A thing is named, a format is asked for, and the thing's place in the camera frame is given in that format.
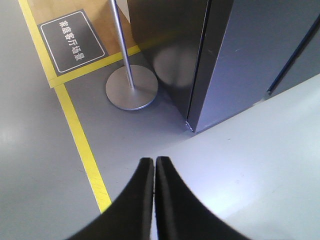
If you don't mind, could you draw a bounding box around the silver stanchion post stand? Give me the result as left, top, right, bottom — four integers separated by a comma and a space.
105, 0, 159, 111

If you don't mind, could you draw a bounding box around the grey fridge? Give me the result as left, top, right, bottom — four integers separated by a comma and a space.
127, 0, 320, 133

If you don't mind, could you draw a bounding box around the dark floor sign chinese text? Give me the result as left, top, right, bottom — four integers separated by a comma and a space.
37, 9, 109, 76

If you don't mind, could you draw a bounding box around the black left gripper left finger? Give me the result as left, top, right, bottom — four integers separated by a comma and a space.
69, 157, 155, 240

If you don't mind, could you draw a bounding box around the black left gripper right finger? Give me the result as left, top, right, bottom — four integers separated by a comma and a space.
155, 156, 248, 240

